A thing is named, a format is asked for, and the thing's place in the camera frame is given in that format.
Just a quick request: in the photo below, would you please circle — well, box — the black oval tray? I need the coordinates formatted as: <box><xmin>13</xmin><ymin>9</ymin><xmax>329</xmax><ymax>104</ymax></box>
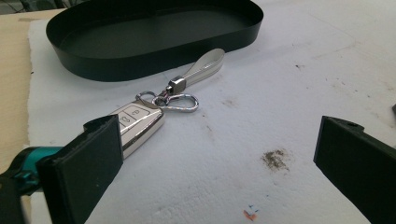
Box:
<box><xmin>45</xmin><ymin>0</ymin><xmax>264</xmax><ymax>82</ymax></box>

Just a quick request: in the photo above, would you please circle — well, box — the white foam mat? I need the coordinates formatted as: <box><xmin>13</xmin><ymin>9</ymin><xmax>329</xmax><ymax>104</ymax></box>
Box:
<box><xmin>26</xmin><ymin>0</ymin><xmax>396</xmax><ymax>224</ymax></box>

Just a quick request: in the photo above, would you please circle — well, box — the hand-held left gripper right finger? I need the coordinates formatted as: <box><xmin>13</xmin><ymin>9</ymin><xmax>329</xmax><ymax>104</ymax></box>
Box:
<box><xmin>313</xmin><ymin>115</ymin><xmax>396</xmax><ymax>224</ymax></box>

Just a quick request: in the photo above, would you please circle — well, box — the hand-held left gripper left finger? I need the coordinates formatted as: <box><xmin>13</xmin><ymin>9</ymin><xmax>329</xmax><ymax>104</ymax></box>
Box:
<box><xmin>35</xmin><ymin>114</ymin><xmax>124</xmax><ymax>224</ymax></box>

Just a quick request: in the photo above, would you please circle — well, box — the silver car key with strap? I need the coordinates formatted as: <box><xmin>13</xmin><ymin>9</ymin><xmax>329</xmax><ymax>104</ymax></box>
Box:
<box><xmin>109</xmin><ymin>48</ymin><xmax>226</xmax><ymax>160</ymax></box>

